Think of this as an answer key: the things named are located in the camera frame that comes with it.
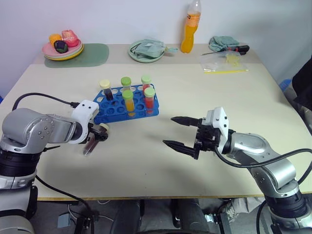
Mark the orange soda bottle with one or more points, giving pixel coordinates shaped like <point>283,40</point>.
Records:
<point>189,36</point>

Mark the yellow cap dark liquid tube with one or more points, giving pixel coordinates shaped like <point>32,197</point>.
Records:
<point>108,93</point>

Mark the clear plastic zip bag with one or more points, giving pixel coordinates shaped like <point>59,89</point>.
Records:
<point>217,63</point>

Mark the green cap red liquid tube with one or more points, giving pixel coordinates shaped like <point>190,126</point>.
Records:
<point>146,80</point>
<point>149,100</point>

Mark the green cap short tube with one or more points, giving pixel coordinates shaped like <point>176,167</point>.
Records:
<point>126,81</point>

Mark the green placemat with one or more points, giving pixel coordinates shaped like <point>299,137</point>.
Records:
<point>95,54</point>

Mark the dark red liquid test tube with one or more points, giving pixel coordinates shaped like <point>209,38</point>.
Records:
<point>89,148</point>

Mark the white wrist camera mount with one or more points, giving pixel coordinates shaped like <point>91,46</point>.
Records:
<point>85,108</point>
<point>219,117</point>

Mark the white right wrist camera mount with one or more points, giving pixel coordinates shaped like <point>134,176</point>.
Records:
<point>219,117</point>

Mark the pink red toy fruit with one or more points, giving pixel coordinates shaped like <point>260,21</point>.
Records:
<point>70,39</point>

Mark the grey foot pedal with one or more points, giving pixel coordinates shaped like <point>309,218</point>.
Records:
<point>64,220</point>

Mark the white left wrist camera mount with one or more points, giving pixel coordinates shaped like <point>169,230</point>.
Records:
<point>85,108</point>

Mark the green cap orange liquid tube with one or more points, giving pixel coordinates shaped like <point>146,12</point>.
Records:
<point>128,103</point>

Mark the crumpled teal cloth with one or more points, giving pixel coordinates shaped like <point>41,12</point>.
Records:
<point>223,41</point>

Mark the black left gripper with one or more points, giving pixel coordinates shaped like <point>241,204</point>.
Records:
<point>92,132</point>

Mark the orange toy fruit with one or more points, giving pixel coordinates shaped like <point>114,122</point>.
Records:
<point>54,39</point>

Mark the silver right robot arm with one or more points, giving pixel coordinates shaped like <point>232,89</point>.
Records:
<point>246,143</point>

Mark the mint green plate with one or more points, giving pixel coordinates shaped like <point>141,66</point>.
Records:
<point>146,59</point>

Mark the blue crate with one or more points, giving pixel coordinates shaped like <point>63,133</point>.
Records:
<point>285,84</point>

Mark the dark rounded shape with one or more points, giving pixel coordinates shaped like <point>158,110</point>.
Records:
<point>191,217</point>

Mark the dark purple toy fruit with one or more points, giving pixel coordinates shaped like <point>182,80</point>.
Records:
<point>61,46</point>

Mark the pink plate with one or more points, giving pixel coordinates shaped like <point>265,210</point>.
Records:
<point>48,48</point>

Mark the blue test tube rack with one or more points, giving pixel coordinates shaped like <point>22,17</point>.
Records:
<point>114,111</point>

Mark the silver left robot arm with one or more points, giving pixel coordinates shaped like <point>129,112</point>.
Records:
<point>22,124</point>

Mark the yellow plate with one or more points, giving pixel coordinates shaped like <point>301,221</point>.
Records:
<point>73,56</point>

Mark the black fabric object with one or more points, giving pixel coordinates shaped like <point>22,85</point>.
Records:
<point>303,83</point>

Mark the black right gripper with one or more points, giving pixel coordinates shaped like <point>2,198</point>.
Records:
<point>207,139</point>

